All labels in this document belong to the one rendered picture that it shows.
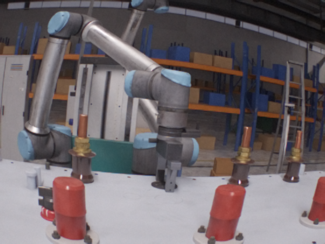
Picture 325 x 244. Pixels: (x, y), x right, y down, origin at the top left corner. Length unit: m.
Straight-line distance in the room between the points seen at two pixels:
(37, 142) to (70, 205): 1.01
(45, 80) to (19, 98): 4.06
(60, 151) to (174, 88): 0.83
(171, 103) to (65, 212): 0.57
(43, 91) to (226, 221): 1.09
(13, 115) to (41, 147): 4.03
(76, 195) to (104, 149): 1.25
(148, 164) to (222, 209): 1.05
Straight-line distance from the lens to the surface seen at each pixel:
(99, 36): 1.52
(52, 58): 1.55
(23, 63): 5.60
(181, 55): 9.14
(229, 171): 5.16
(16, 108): 5.65
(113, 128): 1.95
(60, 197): 0.65
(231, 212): 0.73
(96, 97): 1.94
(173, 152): 1.10
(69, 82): 8.85
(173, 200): 1.05
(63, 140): 1.76
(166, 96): 1.10
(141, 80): 1.16
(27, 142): 1.63
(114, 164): 1.90
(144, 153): 1.74
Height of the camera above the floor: 1.70
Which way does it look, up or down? 7 degrees down
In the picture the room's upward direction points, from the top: 6 degrees clockwise
